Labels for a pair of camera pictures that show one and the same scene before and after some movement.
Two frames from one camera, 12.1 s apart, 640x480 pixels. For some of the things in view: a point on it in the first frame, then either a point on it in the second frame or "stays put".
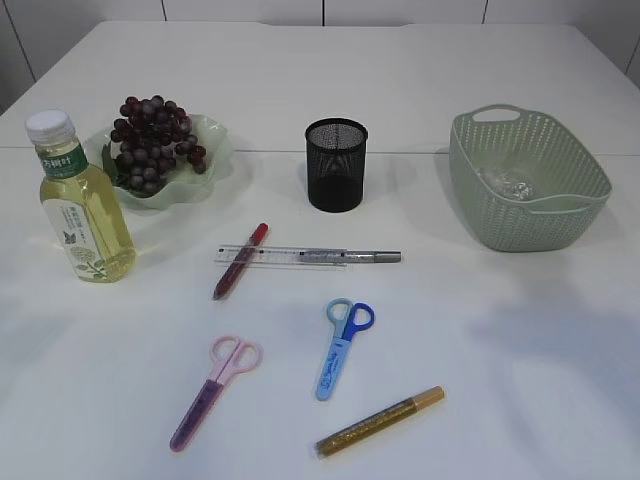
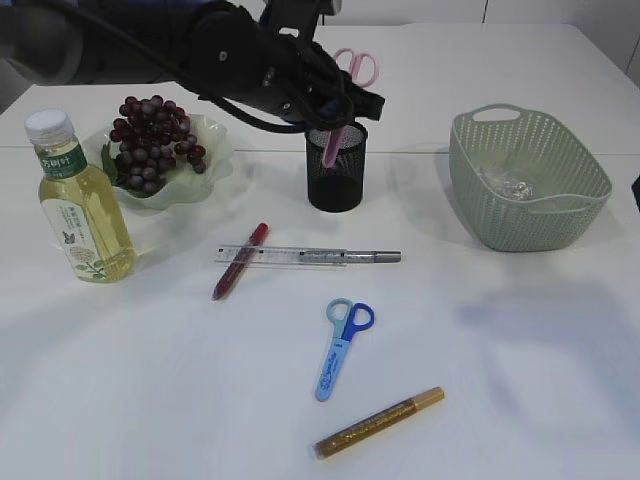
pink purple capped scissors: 230,356 to 365,70
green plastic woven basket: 526,182 stays put
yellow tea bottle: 82,202 stays put
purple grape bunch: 151,133 stays put
